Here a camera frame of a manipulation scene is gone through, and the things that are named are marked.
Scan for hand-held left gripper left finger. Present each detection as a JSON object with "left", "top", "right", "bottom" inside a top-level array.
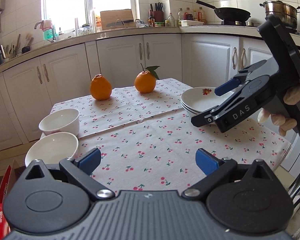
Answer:
[{"left": 12, "top": 148, "right": 115, "bottom": 201}]

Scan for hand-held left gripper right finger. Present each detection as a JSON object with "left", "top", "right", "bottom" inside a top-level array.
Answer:
[{"left": 181, "top": 149, "right": 282, "bottom": 202}]

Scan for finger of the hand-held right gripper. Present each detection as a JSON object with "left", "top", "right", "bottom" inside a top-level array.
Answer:
[
  {"left": 214, "top": 60, "right": 268, "bottom": 97},
  {"left": 191, "top": 106, "right": 223, "bottom": 128}
]

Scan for white plate with flower print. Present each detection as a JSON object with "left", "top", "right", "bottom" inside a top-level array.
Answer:
[
  {"left": 181, "top": 101, "right": 203, "bottom": 115},
  {"left": 183, "top": 105, "right": 203, "bottom": 117},
  {"left": 180, "top": 87, "right": 237, "bottom": 113}
]

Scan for white bowl pink flowers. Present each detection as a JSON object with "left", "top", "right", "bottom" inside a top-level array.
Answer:
[
  {"left": 25, "top": 132, "right": 79, "bottom": 168},
  {"left": 38, "top": 108, "right": 80, "bottom": 137}
]

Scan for person's right hand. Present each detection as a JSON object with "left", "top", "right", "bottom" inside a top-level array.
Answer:
[{"left": 257, "top": 85, "right": 300, "bottom": 137}]

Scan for cherry print tablecloth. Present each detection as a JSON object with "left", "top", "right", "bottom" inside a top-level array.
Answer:
[{"left": 40, "top": 78, "right": 292, "bottom": 198}]

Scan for gas stove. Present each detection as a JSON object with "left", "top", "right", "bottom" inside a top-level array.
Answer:
[{"left": 221, "top": 20, "right": 300, "bottom": 34}]

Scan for orange with green leaf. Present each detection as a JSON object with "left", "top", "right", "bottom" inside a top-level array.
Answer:
[{"left": 134, "top": 63, "right": 160, "bottom": 93}]

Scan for white plastic tray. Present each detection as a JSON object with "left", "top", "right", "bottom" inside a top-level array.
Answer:
[{"left": 179, "top": 19, "right": 205, "bottom": 27}]

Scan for black wok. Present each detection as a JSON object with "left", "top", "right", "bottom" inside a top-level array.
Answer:
[{"left": 195, "top": 0, "right": 252, "bottom": 22}]

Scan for bumpy-topped orange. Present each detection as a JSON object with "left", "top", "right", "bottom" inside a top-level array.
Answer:
[{"left": 90, "top": 74, "right": 112, "bottom": 101}]

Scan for stainless steel pot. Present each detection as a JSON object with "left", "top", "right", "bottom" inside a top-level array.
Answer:
[{"left": 259, "top": 1, "right": 300, "bottom": 29}]

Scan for cardboard box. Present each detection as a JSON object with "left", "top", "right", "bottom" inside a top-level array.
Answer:
[{"left": 0, "top": 159, "right": 25, "bottom": 205}]

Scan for black metal chair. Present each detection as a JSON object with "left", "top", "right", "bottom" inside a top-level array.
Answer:
[{"left": 285, "top": 155, "right": 300, "bottom": 240}]

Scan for dark red knife block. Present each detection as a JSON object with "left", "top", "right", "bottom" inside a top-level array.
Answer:
[{"left": 150, "top": 2, "right": 165, "bottom": 22}]

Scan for beige kitchen countertop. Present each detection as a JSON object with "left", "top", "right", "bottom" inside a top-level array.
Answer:
[{"left": 0, "top": 25, "right": 300, "bottom": 78}]

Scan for kitchen knife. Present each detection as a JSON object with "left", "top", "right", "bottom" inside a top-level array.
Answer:
[{"left": 107, "top": 20, "right": 134, "bottom": 28}]

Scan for wooden cutting board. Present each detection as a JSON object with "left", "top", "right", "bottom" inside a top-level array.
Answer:
[{"left": 100, "top": 9, "right": 136, "bottom": 30}]

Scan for glass jar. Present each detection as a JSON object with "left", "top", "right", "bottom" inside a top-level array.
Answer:
[{"left": 77, "top": 24, "right": 94, "bottom": 37}]

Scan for green dish soap bottle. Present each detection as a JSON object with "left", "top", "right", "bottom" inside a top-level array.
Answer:
[{"left": 44, "top": 27, "right": 56, "bottom": 40}]

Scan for holder of kitchen utensils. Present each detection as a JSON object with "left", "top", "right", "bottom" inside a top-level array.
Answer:
[{"left": 4, "top": 32, "right": 34, "bottom": 59}]

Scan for metal sink faucet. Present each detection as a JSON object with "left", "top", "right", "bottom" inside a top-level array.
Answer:
[{"left": 34, "top": 20, "right": 57, "bottom": 42}]

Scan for kitchen window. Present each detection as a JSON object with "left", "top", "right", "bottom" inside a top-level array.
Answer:
[{"left": 41, "top": 0, "right": 138, "bottom": 28}]

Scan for wire board rack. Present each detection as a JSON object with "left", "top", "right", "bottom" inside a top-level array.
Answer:
[{"left": 115, "top": 19, "right": 133, "bottom": 29}]

